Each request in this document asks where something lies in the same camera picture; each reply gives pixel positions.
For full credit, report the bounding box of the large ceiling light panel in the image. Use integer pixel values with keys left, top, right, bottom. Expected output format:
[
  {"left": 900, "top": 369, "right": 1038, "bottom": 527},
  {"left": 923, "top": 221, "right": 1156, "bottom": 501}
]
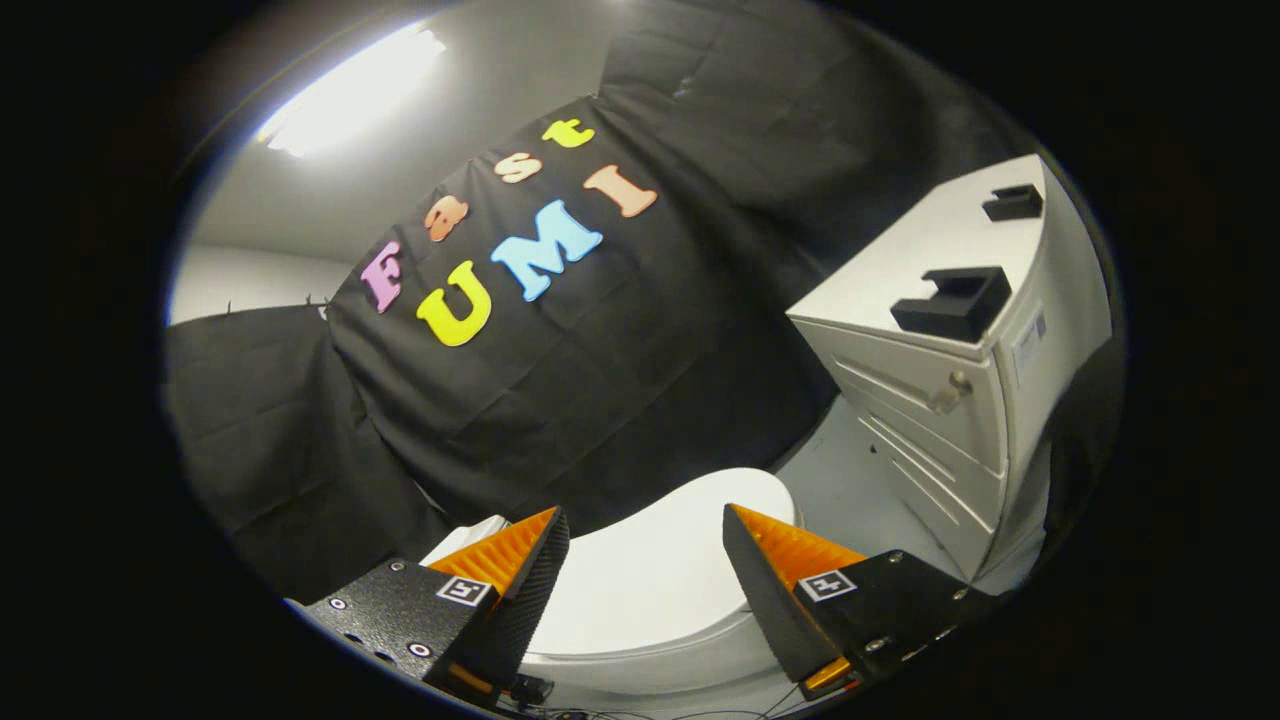
[{"left": 255, "top": 25, "right": 448, "bottom": 159}]

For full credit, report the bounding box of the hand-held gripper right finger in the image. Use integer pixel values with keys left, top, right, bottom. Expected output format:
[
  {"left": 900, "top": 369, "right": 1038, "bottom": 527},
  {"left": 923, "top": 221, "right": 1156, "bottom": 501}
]
[{"left": 722, "top": 503, "right": 1001, "bottom": 701}]

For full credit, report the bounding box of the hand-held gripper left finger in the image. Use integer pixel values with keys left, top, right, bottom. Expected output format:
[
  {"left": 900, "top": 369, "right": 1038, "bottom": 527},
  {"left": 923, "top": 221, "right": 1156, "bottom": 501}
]
[{"left": 300, "top": 505, "right": 571, "bottom": 706}]

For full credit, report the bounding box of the black holder block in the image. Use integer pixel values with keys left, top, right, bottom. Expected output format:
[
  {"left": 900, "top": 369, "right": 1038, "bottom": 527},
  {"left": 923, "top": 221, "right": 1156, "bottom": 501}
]
[
  {"left": 890, "top": 266, "right": 1013, "bottom": 344},
  {"left": 982, "top": 184, "right": 1044, "bottom": 222}
]

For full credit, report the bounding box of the metal cabinet knob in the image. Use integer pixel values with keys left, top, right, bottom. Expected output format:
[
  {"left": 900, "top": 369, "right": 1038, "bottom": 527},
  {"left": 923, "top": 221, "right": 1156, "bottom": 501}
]
[{"left": 930, "top": 370, "right": 973, "bottom": 416}]

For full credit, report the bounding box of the black backdrop cloth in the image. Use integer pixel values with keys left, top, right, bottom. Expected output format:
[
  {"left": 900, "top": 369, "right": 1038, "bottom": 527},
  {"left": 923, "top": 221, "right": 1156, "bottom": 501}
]
[{"left": 165, "top": 0, "right": 1011, "bottom": 601}]

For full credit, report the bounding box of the dark cloth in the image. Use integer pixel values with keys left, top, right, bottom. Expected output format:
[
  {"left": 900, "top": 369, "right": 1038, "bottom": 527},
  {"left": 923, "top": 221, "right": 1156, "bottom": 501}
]
[{"left": 1045, "top": 335, "right": 1126, "bottom": 541}]

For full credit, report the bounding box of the white cabinet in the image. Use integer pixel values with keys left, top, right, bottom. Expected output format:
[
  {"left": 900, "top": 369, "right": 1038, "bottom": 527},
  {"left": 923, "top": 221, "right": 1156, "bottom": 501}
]
[{"left": 787, "top": 153, "right": 1113, "bottom": 583}]

